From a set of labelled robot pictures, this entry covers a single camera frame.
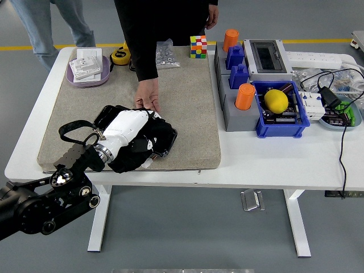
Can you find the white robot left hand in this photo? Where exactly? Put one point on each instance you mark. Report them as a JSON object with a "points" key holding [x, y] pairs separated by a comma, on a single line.
{"points": [[125, 125]]}

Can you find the clear bag of small parts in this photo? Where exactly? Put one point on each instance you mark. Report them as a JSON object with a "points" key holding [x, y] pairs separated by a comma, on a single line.
{"points": [[345, 81]]}

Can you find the flat white switch plate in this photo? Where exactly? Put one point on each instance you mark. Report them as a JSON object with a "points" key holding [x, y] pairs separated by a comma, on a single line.
{"points": [[89, 52]]}

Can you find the grey peg holder base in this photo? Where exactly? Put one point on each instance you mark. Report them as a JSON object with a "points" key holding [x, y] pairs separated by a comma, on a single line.
{"points": [[239, 120]]}

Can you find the yellow lemon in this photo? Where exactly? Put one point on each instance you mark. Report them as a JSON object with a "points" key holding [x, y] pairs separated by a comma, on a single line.
{"points": [[276, 101]]}

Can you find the blue plastic bin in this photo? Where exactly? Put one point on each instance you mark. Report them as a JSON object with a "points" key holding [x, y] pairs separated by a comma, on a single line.
{"points": [[281, 130]]}

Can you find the white cart with red wheel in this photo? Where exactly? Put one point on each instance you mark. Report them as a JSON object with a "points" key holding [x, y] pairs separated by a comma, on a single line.
{"points": [[359, 39]]}

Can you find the orange cylinder peg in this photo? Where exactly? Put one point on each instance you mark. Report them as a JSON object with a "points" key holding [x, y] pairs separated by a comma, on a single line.
{"points": [[231, 38], [245, 96]]}

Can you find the light blue dish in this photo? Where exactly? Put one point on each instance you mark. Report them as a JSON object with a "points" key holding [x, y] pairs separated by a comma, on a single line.
{"points": [[357, 119]]}

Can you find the person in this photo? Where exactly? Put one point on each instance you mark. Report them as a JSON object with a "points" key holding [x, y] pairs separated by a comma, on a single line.
{"points": [[170, 17]]}

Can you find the white power strip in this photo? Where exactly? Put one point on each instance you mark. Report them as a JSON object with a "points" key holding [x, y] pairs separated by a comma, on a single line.
{"points": [[312, 58]]}

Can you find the person walking by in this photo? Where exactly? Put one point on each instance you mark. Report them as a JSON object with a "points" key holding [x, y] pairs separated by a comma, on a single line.
{"points": [[39, 28]]}

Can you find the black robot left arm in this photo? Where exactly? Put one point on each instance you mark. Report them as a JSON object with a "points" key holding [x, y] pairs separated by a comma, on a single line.
{"points": [[31, 204]]}

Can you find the white table leg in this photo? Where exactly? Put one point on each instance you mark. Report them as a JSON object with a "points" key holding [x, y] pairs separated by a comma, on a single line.
{"points": [[298, 224], [99, 216]]}

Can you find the blue block peg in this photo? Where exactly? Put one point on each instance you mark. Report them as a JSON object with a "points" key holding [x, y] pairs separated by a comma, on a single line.
{"points": [[239, 76], [235, 57]]}

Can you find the person's right hand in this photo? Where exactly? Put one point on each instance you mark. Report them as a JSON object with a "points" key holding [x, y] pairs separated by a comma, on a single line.
{"points": [[148, 94]]}

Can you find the white circuit breaker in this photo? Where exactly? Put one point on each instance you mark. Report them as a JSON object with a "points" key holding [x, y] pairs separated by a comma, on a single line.
{"points": [[311, 106]]}

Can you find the grey-brown mat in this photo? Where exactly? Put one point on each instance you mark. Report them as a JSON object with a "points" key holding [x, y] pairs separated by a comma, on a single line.
{"points": [[185, 113]]}

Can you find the purple oval tray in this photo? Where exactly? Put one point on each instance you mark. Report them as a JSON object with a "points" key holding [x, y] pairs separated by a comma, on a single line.
{"points": [[105, 74]]}

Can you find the colourful puzzle cube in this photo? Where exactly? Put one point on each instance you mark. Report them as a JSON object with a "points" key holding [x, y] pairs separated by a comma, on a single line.
{"points": [[198, 47]]}

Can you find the clear bag of metal nuts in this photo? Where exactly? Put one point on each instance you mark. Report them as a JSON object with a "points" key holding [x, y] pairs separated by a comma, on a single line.
{"points": [[167, 57]]}

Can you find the person's right forearm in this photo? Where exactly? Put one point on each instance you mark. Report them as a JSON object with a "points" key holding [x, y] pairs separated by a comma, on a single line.
{"points": [[145, 62]]}

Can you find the brown cylinder part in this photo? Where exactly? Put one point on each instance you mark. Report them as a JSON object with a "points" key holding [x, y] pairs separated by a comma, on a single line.
{"points": [[287, 87]]}

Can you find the green plastic part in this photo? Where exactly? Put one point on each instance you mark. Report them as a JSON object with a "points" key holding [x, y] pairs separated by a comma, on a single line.
{"points": [[350, 113]]}

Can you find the metal bracket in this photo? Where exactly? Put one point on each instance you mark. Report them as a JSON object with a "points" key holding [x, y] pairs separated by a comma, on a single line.
{"points": [[251, 200]]}

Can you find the white switch module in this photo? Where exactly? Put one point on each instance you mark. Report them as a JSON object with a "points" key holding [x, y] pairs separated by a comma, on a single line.
{"points": [[85, 66]]}

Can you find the yellow tape measure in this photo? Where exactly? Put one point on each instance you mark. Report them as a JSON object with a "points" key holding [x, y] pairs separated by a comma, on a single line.
{"points": [[120, 55]]}

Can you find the grey electrical box with window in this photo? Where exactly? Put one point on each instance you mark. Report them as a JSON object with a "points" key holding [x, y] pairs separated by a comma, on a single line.
{"points": [[267, 58]]}

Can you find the table control box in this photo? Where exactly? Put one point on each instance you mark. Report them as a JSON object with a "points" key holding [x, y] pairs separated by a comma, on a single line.
{"points": [[332, 194]]}

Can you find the dark circuit board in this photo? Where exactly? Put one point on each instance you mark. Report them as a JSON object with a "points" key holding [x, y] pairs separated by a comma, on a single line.
{"points": [[284, 116]]}

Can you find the person's left hand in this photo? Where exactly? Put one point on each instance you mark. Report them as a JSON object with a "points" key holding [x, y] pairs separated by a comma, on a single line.
{"points": [[213, 14]]}

